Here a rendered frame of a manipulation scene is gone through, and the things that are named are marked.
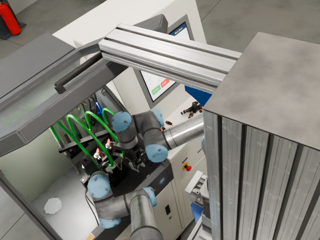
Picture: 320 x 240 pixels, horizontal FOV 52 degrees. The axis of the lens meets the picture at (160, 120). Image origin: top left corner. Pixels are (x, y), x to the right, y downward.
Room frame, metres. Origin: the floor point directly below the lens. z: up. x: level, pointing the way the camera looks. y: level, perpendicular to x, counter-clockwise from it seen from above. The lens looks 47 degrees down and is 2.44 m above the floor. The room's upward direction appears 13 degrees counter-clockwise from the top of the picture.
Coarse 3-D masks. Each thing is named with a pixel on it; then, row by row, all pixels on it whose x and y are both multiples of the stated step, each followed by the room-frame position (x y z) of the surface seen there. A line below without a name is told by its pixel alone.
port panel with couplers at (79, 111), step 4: (92, 100) 1.40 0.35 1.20; (80, 104) 1.39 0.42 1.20; (84, 104) 1.38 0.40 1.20; (88, 104) 1.42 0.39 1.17; (92, 104) 1.43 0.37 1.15; (76, 108) 1.37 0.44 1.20; (80, 108) 1.36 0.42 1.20; (88, 108) 1.41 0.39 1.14; (92, 108) 1.42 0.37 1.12; (76, 112) 1.36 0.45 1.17; (80, 112) 1.38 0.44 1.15; (96, 112) 1.41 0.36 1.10; (80, 116) 1.37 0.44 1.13; (84, 116) 1.38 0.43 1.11; (88, 116) 1.40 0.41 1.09; (92, 116) 1.38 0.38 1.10; (80, 120) 1.36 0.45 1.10; (84, 120) 1.35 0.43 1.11; (84, 124) 1.37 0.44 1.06
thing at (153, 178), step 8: (160, 168) 1.02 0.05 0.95; (152, 176) 0.98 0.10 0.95; (160, 176) 0.99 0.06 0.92; (144, 184) 0.94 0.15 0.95; (152, 184) 0.95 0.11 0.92; (128, 216) 0.83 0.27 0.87; (120, 224) 0.79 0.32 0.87; (128, 224) 0.81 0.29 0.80; (96, 232) 0.74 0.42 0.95; (104, 232) 0.74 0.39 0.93; (112, 232) 0.76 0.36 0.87; (120, 232) 0.78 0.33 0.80
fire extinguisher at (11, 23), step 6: (0, 0) 4.53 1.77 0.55; (0, 6) 4.53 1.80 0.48; (6, 6) 4.55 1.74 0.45; (0, 12) 4.52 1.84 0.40; (6, 12) 4.52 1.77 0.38; (12, 12) 4.62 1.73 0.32; (6, 18) 4.51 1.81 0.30; (12, 18) 4.55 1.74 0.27; (6, 24) 4.54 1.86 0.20; (12, 24) 4.52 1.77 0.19; (12, 30) 4.51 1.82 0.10; (18, 30) 4.54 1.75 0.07
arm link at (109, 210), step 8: (104, 200) 0.61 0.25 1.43; (112, 200) 0.62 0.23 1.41; (120, 200) 0.61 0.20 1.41; (96, 208) 0.60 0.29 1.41; (104, 208) 0.59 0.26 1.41; (112, 208) 0.59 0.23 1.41; (120, 208) 0.58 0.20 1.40; (104, 216) 0.57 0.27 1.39; (112, 216) 0.57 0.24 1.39; (120, 216) 0.57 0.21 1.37; (104, 224) 0.55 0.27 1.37; (112, 224) 0.55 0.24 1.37
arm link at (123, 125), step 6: (120, 114) 0.88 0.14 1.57; (126, 114) 0.87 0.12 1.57; (114, 120) 0.85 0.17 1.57; (120, 120) 0.84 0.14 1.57; (126, 120) 0.84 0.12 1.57; (132, 120) 0.85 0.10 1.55; (114, 126) 0.84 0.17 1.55; (120, 126) 0.82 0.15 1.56; (126, 126) 0.83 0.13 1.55; (132, 126) 0.83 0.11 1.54; (120, 132) 0.82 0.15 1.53; (126, 132) 0.82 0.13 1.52; (132, 132) 0.83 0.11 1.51; (120, 138) 0.83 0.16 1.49; (126, 138) 0.82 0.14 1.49; (132, 138) 0.83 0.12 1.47
